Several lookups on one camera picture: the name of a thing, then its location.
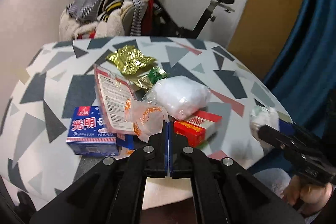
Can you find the clear plastic blister package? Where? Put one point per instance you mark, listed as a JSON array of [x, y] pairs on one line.
[[113, 91]]

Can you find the white tissue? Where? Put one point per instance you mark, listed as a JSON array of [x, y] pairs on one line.
[[259, 117]]

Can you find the geometric patterned table cover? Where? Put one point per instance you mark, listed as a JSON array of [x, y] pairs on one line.
[[81, 96]]

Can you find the orange printed plastic bag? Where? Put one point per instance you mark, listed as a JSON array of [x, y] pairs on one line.
[[146, 118]]

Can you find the white clear plastic bag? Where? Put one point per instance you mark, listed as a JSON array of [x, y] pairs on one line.
[[180, 96]]

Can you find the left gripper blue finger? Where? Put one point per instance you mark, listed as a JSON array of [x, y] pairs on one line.
[[170, 147], [165, 146]]

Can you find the blue ice cream box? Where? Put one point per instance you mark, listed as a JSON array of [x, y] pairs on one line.
[[88, 136]]

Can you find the gold foil wrapper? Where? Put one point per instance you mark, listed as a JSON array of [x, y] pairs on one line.
[[136, 67]]

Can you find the black exercise bike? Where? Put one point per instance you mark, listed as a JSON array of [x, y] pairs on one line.
[[167, 14]]

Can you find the person's right hand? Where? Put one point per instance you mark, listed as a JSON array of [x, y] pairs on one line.
[[314, 197]]

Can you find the red cigarette box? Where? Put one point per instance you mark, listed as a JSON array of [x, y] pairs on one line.
[[198, 127]]

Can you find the blue curtain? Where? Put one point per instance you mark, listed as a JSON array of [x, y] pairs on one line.
[[304, 72]]

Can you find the cream fleece clothes pile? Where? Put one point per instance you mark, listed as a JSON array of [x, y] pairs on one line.
[[92, 24]]

